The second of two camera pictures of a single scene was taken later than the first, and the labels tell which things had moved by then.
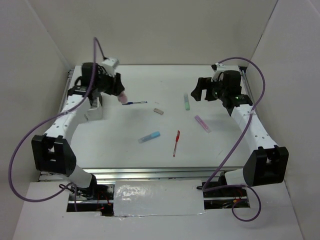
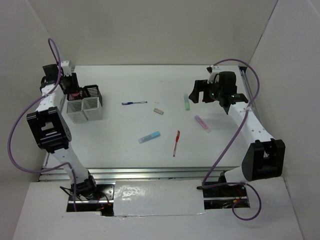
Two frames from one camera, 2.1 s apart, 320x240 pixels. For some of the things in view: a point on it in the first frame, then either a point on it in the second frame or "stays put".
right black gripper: x=204 y=83 stays put
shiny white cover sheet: x=158 y=197 stays put
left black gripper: x=115 y=88 → x=75 y=87
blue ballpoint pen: x=129 y=103 stays put
